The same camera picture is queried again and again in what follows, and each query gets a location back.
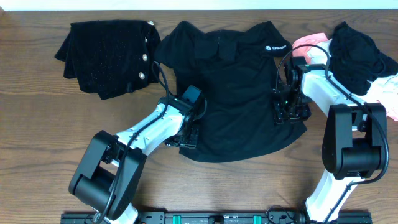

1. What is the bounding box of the black crumpled garment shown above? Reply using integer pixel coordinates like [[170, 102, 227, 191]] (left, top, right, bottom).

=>
[[329, 22, 397, 96]]

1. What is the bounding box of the black polo shirt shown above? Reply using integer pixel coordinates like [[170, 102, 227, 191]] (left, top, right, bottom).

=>
[[155, 21, 306, 163]]

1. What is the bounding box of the coral pink garment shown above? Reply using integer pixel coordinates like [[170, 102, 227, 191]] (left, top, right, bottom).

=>
[[292, 33, 397, 121]]

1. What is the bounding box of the black velvet buttoned garment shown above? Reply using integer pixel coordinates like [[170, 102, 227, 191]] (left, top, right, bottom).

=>
[[55, 20, 160, 100]]

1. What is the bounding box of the white garment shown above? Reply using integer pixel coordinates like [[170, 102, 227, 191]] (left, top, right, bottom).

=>
[[307, 47, 397, 111]]

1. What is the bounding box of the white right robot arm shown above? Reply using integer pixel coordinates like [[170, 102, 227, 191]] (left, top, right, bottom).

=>
[[266, 56, 389, 223]]

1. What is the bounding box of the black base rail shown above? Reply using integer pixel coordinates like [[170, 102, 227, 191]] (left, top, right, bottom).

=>
[[60, 206, 373, 224]]

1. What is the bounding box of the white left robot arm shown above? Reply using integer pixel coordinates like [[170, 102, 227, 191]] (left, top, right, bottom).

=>
[[61, 86, 206, 223]]

